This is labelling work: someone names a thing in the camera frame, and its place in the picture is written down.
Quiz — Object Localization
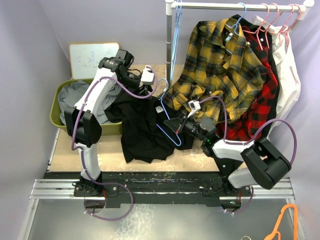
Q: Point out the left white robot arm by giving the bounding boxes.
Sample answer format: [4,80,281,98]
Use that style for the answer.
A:
[64,49,158,196]

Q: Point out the yellow plaid shirt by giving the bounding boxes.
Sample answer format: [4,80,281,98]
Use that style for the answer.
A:
[163,18,268,124]

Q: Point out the green plastic laundry bin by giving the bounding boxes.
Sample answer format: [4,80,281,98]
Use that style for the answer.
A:
[49,79,123,136]

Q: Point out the blue wire hangers bunch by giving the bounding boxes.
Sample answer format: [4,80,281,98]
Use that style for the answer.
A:
[170,4,182,82]

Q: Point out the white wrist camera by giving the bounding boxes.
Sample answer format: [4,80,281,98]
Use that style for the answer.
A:
[187,99,201,118]
[140,65,155,86]

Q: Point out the light blue wire hanger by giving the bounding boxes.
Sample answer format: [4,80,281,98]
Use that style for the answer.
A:
[156,77,182,147]

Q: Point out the pink hanger left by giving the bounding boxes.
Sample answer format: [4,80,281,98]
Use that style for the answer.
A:
[254,2,273,51]

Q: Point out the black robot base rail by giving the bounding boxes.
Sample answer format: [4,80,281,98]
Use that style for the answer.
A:
[43,171,251,210]

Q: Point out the black t-shirt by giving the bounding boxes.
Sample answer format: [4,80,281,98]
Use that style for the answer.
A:
[104,90,194,164]

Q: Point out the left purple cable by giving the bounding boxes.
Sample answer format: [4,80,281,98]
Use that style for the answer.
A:
[71,65,159,222]

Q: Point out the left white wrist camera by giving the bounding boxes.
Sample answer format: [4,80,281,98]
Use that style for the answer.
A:
[140,65,155,86]

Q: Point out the pink hanger middle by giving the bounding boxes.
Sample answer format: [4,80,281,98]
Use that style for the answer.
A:
[265,3,281,36]

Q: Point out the white metal clothes rack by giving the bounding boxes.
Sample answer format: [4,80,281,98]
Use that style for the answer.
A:
[163,0,315,166]

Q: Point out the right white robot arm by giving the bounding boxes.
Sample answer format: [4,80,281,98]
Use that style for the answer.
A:
[163,114,292,196]

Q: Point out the pink hanger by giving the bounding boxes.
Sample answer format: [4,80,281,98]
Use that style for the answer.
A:
[265,3,281,36]
[254,2,273,51]
[278,3,301,47]

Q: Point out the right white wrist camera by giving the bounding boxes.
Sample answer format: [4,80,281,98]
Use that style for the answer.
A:
[187,99,201,118]

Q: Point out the aluminium extrusion frame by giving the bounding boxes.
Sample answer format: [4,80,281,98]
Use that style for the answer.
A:
[31,172,295,200]

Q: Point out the grey shirt in bin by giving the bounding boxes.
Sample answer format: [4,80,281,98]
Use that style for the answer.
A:
[58,80,122,125]

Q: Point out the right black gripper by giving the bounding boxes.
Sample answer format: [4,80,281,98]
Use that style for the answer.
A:
[164,111,207,143]

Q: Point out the blue hanger holding plaid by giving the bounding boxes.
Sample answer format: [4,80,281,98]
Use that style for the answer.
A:
[226,2,247,36]

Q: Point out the white shirt on rack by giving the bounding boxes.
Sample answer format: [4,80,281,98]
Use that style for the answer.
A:
[251,15,302,128]

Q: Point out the small whiteboard yellow frame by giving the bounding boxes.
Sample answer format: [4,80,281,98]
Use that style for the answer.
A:
[68,42,120,80]

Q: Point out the pink hanger right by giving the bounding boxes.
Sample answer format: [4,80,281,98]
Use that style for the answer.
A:
[278,3,301,47]

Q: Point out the red black plaid shirt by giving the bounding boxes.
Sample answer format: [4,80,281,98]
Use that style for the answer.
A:
[217,18,280,141]

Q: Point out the orange plastic hanger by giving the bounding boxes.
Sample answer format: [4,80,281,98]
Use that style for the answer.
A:
[262,203,300,240]

